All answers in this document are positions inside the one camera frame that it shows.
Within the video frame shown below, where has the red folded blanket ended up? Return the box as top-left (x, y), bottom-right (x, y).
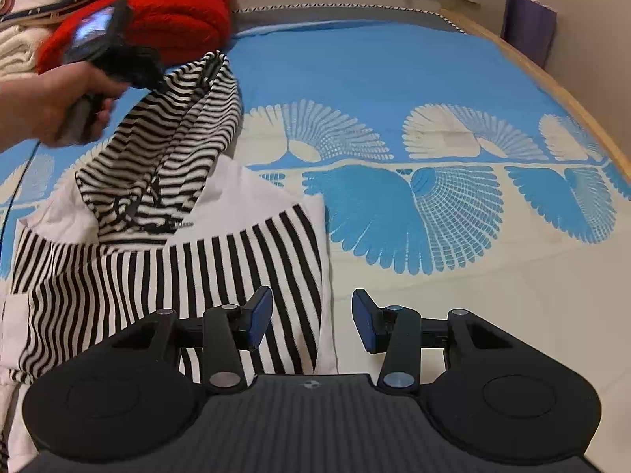
top-left (37, 0), bottom-right (232, 74)

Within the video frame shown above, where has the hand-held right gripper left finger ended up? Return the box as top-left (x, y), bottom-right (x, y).
top-left (101, 286), bottom-right (274, 396)

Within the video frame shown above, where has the blue cream patterned bed sheet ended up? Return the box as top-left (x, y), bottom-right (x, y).
top-left (0, 5), bottom-right (631, 405)

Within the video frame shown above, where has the person's left hand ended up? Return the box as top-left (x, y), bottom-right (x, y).
top-left (0, 61), bottom-right (128, 153)

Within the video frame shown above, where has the wooden bed frame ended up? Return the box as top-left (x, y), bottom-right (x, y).
top-left (439, 7), bottom-right (631, 183)

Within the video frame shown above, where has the purple board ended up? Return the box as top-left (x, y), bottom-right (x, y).
top-left (500, 0), bottom-right (558, 70)

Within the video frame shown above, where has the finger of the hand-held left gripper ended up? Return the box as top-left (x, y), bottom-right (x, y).
top-left (100, 46), bottom-right (169, 93)

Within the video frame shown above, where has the black cable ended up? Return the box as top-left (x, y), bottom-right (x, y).
top-left (0, 140), bottom-right (40, 267)

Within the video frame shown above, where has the striped hooded top white vest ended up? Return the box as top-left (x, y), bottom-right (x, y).
top-left (0, 50), bottom-right (341, 459)

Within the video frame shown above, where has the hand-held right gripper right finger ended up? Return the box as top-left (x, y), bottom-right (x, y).
top-left (351, 288), bottom-right (521, 396)

